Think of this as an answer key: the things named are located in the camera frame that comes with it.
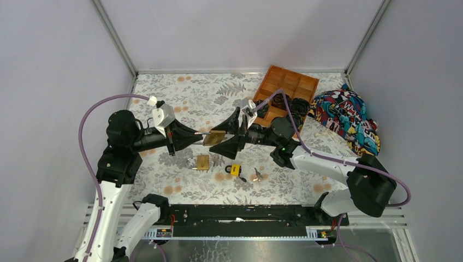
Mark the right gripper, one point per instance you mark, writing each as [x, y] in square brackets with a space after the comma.
[229, 148]

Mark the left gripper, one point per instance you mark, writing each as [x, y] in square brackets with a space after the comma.
[171, 135]

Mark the brass padlock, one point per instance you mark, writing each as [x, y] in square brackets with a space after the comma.
[212, 137]
[200, 162]

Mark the yellow padlock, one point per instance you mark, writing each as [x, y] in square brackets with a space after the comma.
[234, 170]

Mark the small silver keys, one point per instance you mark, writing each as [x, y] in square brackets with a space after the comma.
[258, 175]

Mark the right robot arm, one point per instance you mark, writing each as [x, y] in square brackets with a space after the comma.
[368, 188]

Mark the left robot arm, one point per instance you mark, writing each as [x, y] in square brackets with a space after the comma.
[116, 172]

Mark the rolled dark tie left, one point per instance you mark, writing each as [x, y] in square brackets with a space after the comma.
[261, 113]

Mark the rolled dark tie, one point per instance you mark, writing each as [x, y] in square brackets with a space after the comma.
[280, 100]
[261, 113]
[299, 106]
[298, 120]

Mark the floral table mat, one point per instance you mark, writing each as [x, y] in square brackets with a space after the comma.
[202, 101]

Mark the rolled dark tie middle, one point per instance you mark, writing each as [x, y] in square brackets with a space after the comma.
[280, 100]

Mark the rolled dark tie front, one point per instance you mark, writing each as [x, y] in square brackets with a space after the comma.
[298, 120]

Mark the rolled dark tie right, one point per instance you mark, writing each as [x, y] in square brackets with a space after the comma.
[299, 106]

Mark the orange wooden compartment tray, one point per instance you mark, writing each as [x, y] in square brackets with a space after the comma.
[294, 84]

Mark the colourful patterned cloth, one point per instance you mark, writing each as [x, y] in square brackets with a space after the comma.
[345, 113]

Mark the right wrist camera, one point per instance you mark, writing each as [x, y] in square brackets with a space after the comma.
[248, 108]

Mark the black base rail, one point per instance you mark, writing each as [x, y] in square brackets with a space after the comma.
[242, 221]

